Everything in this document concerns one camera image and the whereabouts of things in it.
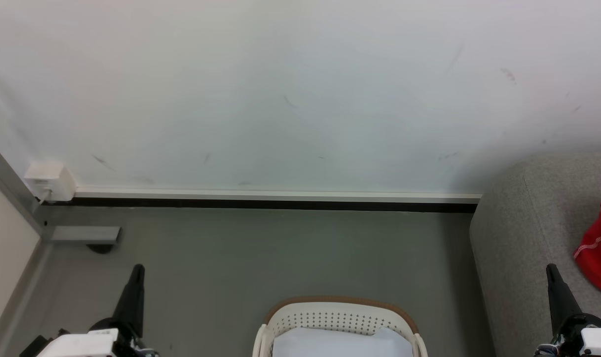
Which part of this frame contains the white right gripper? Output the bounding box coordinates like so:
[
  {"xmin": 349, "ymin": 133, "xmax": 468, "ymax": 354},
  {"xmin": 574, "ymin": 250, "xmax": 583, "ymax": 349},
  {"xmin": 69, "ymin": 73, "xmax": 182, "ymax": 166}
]
[{"xmin": 534, "ymin": 263, "xmax": 601, "ymax": 357}]

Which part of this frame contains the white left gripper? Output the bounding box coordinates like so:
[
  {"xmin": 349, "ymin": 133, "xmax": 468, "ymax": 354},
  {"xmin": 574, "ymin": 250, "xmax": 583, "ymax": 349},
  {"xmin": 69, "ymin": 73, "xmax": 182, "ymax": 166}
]
[{"xmin": 35, "ymin": 264, "xmax": 158, "ymax": 357}]

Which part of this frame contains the white perforated laundry basket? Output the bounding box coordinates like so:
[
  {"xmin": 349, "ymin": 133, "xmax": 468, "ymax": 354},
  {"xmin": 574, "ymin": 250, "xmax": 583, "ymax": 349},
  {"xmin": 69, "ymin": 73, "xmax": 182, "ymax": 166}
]
[{"xmin": 252, "ymin": 296, "xmax": 429, "ymax": 357}]

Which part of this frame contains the grey fabric sofa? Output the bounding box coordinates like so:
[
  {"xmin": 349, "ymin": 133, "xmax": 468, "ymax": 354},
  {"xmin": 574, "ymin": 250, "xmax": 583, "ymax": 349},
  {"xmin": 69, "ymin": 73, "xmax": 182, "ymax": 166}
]
[{"xmin": 469, "ymin": 152, "xmax": 601, "ymax": 357}]

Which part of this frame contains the beige partition panel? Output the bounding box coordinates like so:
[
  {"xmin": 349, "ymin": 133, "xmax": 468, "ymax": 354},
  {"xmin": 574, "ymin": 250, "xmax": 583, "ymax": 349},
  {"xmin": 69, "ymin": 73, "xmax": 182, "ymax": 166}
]
[{"xmin": 0, "ymin": 171, "xmax": 43, "ymax": 357}]

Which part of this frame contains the white and black baseboard strip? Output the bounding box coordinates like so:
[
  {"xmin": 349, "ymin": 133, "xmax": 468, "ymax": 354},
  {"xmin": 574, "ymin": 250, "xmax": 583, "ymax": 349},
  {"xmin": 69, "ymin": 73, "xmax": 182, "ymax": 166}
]
[{"xmin": 43, "ymin": 186, "xmax": 482, "ymax": 214}]

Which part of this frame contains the white cloth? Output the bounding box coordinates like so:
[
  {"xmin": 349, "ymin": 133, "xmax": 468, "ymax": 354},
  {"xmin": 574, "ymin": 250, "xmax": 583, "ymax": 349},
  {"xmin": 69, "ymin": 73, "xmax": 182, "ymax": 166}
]
[{"xmin": 272, "ymin": 326, "xmax": 414, "ymax": 357}]

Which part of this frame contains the white wall socket box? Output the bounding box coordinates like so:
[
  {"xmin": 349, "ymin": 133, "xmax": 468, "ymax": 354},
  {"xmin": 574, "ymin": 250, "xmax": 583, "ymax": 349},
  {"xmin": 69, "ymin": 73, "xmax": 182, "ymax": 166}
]
[{"xmin": 24, "ymin": 161, "xmax": 77, "ymax": 202}]

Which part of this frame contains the grey metal frame post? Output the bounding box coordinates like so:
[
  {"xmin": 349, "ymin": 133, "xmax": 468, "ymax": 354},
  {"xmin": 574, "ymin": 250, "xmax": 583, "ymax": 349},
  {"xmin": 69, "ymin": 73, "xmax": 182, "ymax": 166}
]
[{"xmin": 0, "ymin": 136, "xmax": 122, "ymax": 244}]

